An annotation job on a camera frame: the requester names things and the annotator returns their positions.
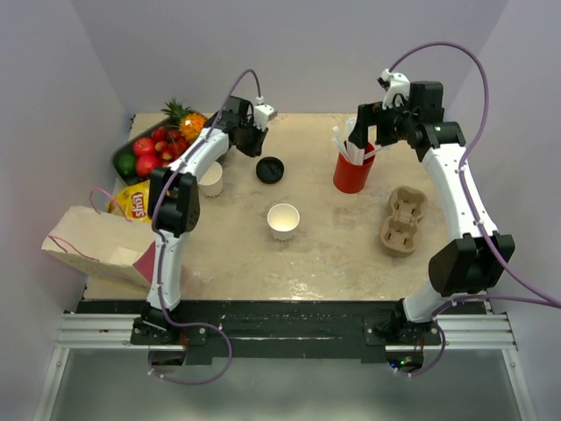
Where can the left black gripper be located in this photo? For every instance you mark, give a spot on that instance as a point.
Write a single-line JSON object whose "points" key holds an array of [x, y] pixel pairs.
{"points": [[255, 150]]}

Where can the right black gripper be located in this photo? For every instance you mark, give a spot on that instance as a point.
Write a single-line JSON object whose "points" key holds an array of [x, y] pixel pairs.
{"points": [[372, 114]]}

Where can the black cup lid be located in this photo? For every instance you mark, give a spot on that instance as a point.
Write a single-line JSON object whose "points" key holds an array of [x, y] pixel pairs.
{"points": [[269, 170]]}

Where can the white paper cup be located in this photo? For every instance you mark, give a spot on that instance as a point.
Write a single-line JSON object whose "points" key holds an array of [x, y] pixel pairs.
{"points": [[211, 183], [283, 219]]}

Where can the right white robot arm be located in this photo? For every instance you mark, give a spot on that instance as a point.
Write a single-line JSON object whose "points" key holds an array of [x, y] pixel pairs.
{"points": [[470, 262]]}

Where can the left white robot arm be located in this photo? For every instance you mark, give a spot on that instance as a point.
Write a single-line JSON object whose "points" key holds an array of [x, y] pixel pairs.
{"points": [[174, 206]]}

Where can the white wrapped straws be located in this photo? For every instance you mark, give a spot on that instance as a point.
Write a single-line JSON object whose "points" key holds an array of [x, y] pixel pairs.
{"points": [[353, 154]]}

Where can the red straw holder cup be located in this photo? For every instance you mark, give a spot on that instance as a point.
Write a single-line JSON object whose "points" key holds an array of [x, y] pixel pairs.
{"points": [[350, 178]]}

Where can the red apple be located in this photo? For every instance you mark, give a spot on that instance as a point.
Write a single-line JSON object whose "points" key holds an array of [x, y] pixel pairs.
{"points": [[145, 164], [144, 146]]}

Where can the grey fruit tray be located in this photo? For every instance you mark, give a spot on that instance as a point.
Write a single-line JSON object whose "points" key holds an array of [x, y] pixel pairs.
{"points": [[157, 146]]}

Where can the cardboard cup carrier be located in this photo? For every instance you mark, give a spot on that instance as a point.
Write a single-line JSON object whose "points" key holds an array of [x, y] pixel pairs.
{"points": [[400, 233]]}

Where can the green lime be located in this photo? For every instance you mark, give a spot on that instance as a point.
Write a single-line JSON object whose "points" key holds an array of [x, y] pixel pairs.
{"points": [[126, 165]]}

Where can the yellow chips bag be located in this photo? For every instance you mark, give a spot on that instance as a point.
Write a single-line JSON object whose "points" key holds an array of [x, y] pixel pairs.
{"points": [[132, 203]]}

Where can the brown paper bag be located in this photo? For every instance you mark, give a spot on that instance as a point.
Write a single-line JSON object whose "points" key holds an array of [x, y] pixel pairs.
{"points": [[103, 246]]}

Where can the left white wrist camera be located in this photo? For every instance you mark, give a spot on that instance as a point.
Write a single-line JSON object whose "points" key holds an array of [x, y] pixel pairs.
{"points": [[263, 113]]}

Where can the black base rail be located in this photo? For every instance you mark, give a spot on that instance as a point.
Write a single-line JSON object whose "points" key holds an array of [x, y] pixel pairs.
{"points": [[205, 330]]}

